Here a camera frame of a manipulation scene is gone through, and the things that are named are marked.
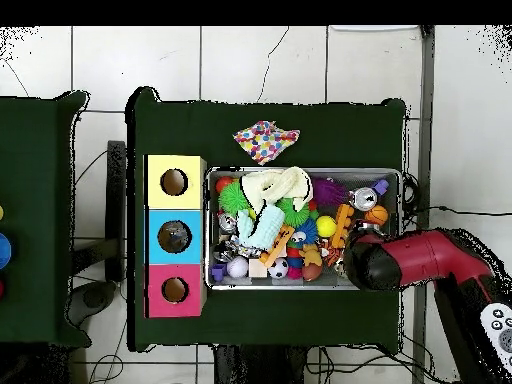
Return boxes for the mint green cloth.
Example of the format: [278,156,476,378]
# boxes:
[235,199,286,251]

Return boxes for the cream cloth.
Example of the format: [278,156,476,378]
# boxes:
[239,166,313,213]

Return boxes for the orange plastic toy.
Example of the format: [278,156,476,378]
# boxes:
[259,223,296,270]

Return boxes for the polka dot cloth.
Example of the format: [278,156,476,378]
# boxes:
[233,119,301,167]

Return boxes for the wooden box with three holes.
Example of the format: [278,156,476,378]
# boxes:
[142,153,208,319]

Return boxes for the green spiky ball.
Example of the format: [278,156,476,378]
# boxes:
[219,179,251,216]
[275,195,312,227]

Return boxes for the small soccer ball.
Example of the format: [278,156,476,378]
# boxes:
[267,257,289,281]

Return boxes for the yellow ball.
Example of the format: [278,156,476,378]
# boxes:
[315,215,338,239]

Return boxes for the purple spiky ball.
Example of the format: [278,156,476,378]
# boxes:
[311,177,347,209]

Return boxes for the orange long plastic block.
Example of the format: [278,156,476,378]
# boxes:
[331,203,355,247]

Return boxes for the silver tin can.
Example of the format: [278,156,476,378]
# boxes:
[352,186,380,211]

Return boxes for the dark green tablecloth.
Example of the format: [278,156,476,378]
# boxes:
[126,86,409,353]

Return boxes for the small orange basketball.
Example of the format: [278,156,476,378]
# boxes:
[364,204,389,227]

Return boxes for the black upright panel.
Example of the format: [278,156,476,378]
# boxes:
[106,141,128,283]

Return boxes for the side table with green cloth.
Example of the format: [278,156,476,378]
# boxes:
[0,89,91,347]

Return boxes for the blue round object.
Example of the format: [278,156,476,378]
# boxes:
[0,231,13,269]

